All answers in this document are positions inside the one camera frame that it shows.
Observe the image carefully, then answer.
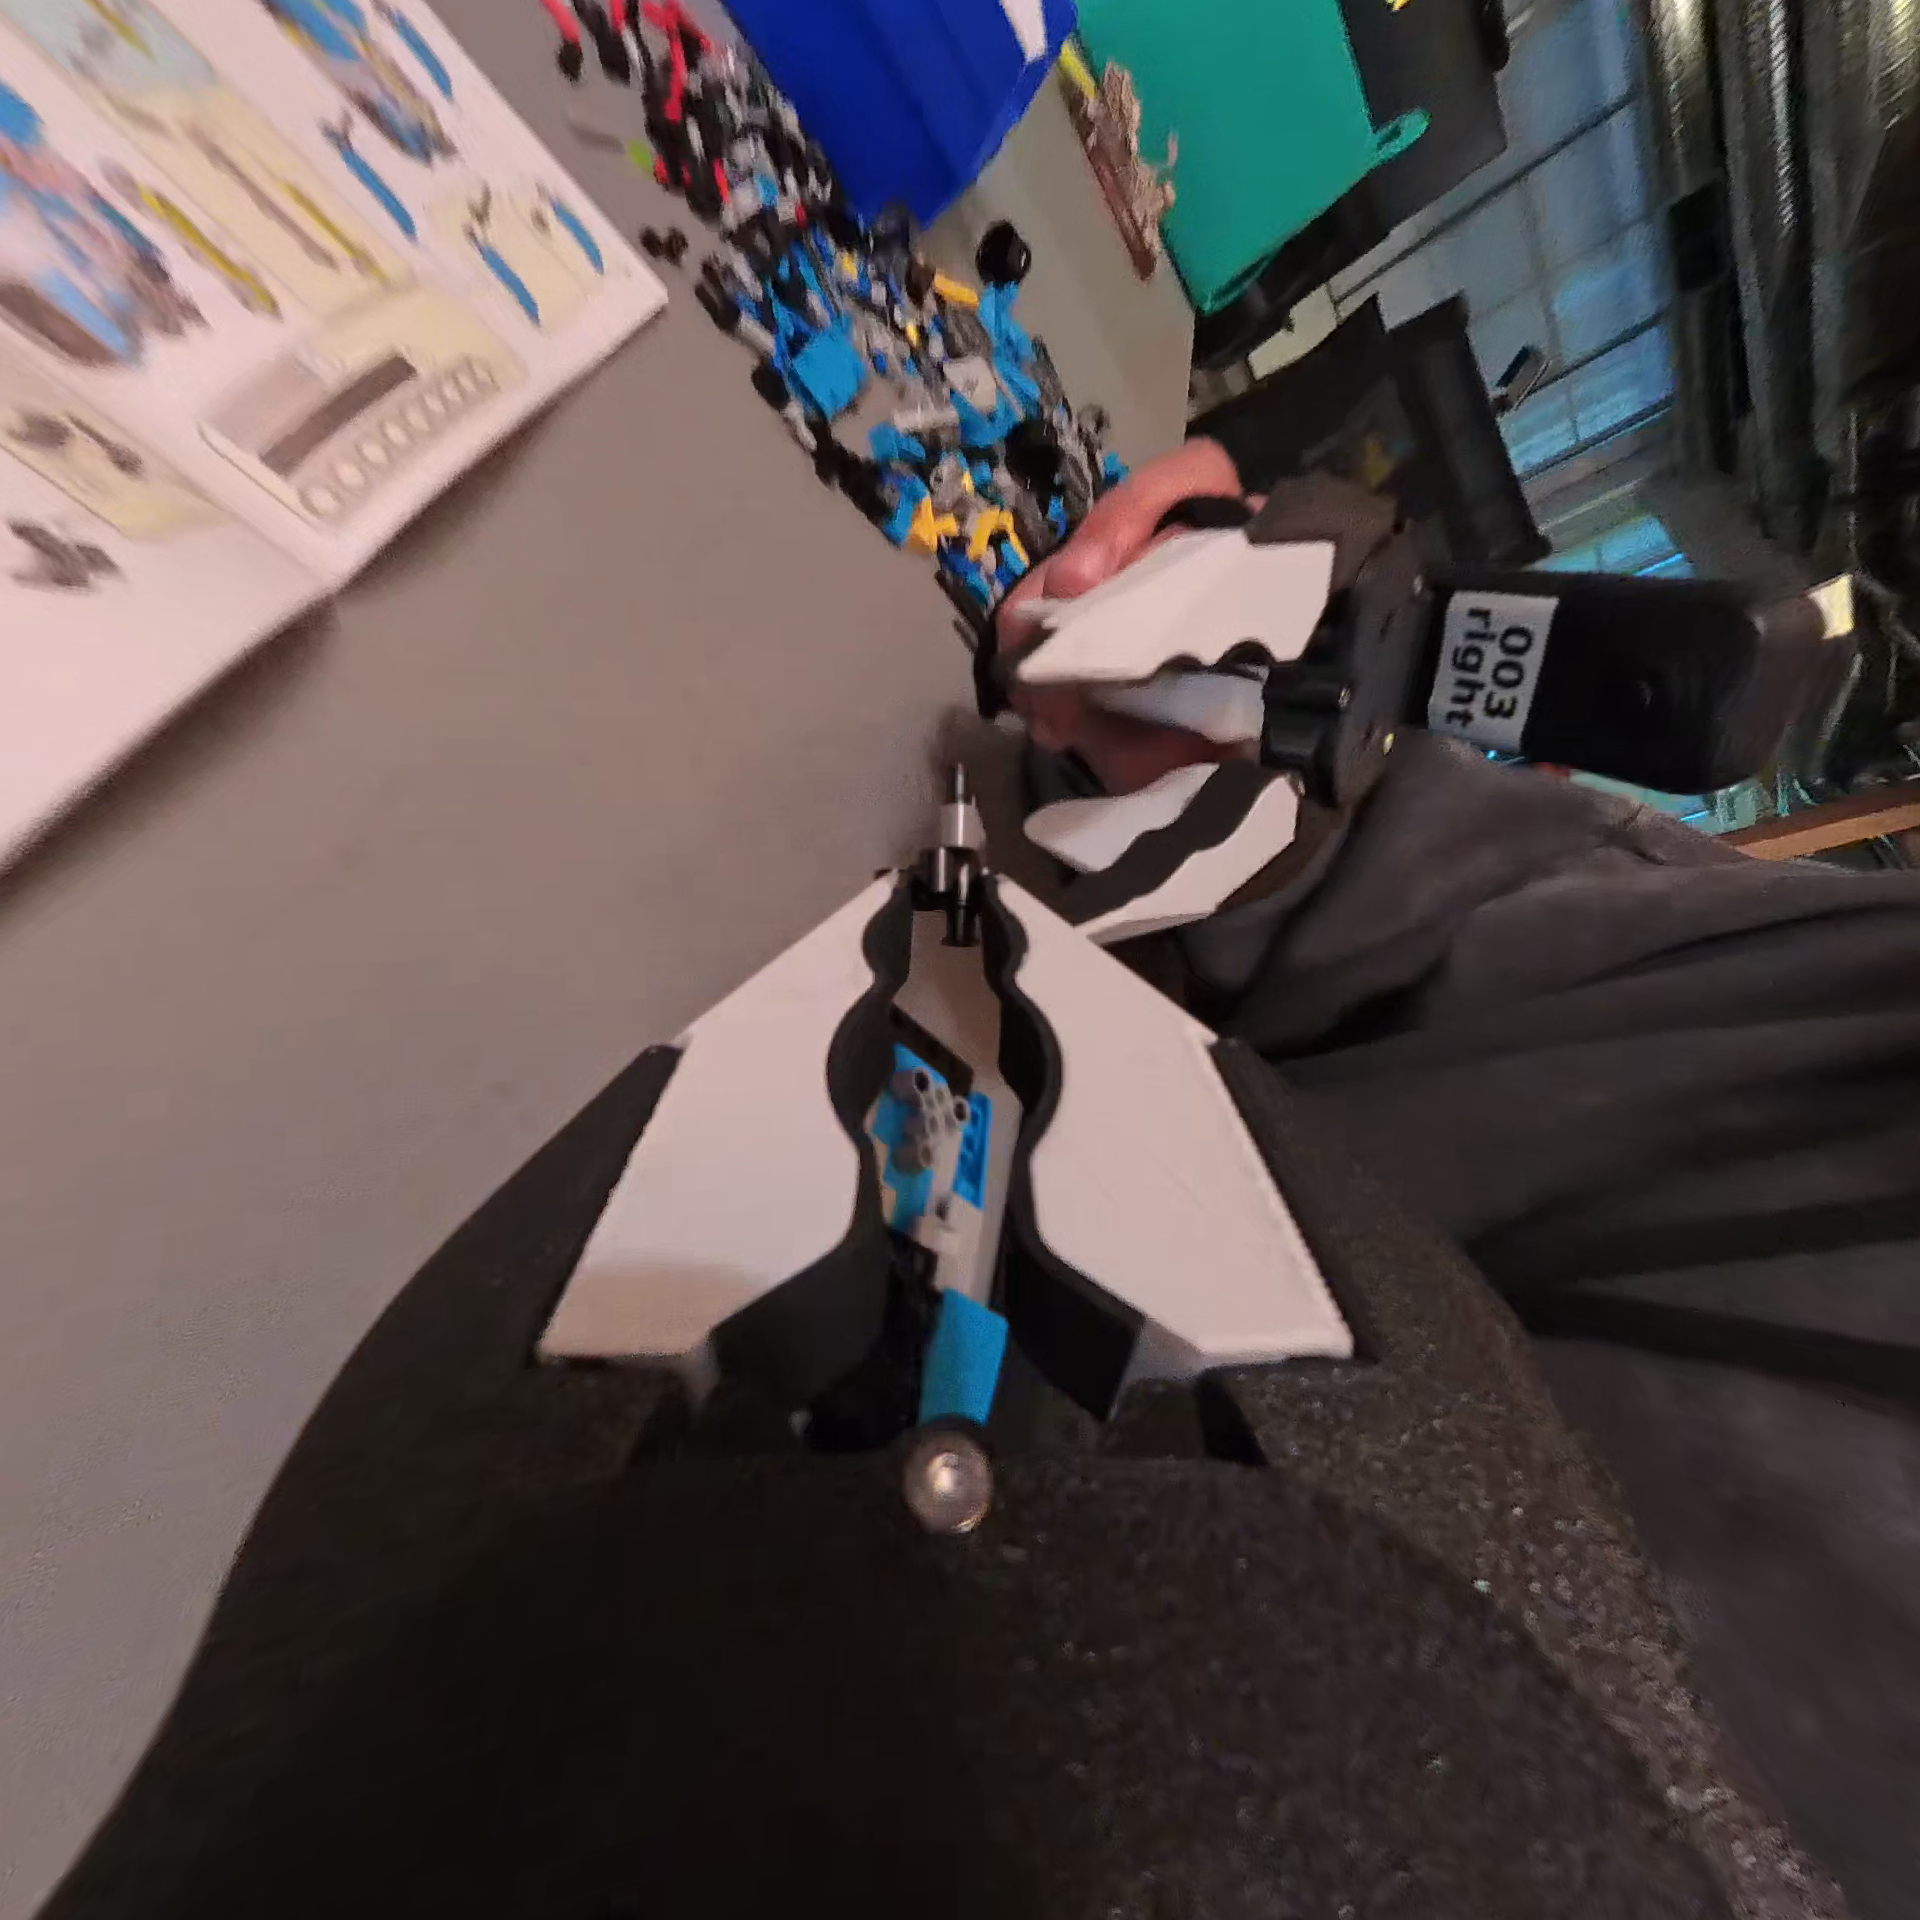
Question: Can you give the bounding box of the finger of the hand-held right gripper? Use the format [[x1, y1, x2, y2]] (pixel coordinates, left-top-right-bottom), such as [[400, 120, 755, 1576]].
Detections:
[[1020, 756, 1308, 951], [993, 532, 1339, 748]]

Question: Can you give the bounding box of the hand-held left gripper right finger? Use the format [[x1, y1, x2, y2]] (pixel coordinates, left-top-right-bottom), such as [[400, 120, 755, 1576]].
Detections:
[[976, 872, 1356, 1422]]

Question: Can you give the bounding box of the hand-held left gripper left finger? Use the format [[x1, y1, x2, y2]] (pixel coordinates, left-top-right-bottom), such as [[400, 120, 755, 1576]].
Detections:
[[537, 871, 922, 1400]]

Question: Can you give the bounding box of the blue grey toy robot model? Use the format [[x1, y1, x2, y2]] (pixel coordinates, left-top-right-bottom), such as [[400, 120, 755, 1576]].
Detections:
[[863, 1035, 1037, 1427]]

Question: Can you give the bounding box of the black cross connector piece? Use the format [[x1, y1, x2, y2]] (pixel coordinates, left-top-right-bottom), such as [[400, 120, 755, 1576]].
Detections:
[[920, 847, 993, 951]]

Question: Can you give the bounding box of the person's right hand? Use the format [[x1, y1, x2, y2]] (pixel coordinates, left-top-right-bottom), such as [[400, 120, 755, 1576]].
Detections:
[[983, 440, 1261, 793]]

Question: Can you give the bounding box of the pile of small brick parts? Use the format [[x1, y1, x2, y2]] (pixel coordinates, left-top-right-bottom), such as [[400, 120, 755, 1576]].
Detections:
[[547, 0, 1129, 619]]

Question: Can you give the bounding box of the brown wooden model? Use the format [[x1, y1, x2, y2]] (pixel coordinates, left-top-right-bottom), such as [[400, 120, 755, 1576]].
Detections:
[[1076, 60, 1186, 281]]

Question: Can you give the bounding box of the green partition panel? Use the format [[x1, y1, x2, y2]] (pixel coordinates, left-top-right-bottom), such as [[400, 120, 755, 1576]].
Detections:
[[1072, 0, 1431, 318]]

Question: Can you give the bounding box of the blue storage bin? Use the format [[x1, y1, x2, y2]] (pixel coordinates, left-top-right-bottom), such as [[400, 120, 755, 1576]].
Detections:
[[721, 0, 1081, 231]]

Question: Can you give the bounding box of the open instruction booklet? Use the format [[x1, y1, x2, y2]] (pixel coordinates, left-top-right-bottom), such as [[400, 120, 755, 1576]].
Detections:
[[0, 0, 669, 872]]

